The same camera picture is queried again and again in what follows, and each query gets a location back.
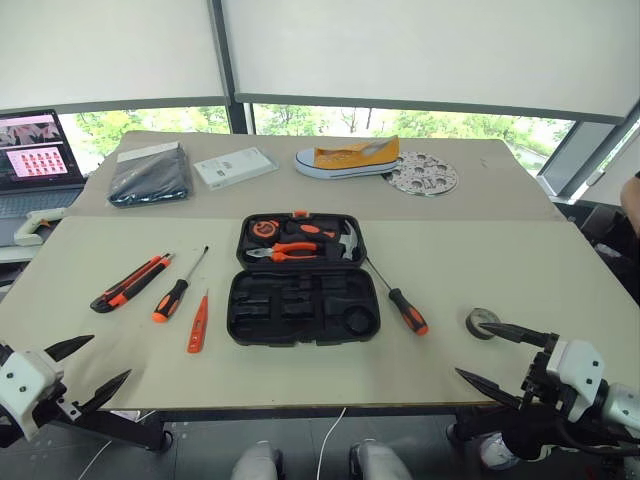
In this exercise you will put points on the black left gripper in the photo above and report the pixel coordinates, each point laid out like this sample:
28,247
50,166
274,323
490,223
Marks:
57,407

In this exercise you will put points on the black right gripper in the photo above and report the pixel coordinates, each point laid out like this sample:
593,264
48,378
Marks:
540,385

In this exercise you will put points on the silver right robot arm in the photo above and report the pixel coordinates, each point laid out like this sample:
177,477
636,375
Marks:
622,405

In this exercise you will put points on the black tool case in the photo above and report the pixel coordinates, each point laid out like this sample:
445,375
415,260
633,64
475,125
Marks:
300,310

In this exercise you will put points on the black electrical tape roll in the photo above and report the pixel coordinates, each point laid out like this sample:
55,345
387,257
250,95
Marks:
475,320

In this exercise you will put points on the white shoe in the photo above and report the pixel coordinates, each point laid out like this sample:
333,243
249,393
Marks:
495,452

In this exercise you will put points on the black orange utility knife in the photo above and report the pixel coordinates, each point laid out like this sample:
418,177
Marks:
131,285

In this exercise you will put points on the orange voltage tester pen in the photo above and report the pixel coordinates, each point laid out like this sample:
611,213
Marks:
197,325

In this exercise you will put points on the grey rounded shape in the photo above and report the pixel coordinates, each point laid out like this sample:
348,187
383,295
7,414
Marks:
255,462
380,462

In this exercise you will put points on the black bag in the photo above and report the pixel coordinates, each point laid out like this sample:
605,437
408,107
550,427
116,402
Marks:
610,240

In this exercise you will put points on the round patterned disc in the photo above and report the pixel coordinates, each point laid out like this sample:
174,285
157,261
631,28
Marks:
425,175

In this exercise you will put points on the dark folded cloth in bag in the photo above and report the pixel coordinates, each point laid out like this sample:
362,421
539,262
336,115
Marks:
150,175

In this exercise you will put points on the open laptop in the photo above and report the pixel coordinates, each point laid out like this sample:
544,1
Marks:
35,150

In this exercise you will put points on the black orange tape measure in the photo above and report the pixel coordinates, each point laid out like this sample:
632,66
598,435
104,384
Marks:
264,231

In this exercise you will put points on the white flat box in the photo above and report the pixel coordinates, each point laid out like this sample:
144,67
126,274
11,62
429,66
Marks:
232,167

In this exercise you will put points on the yellow canvas sneaker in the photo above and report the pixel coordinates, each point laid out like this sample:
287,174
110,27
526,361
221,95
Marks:
350,159

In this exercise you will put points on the white roller blind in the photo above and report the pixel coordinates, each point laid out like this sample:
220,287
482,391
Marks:
110,50
425,50

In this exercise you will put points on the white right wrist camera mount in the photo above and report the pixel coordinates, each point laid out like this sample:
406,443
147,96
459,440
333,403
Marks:
577,372

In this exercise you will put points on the grey window frame panel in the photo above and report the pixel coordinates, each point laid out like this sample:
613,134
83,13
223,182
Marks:
575,160

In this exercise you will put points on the grey window post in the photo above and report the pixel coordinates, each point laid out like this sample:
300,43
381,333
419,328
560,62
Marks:
235,90

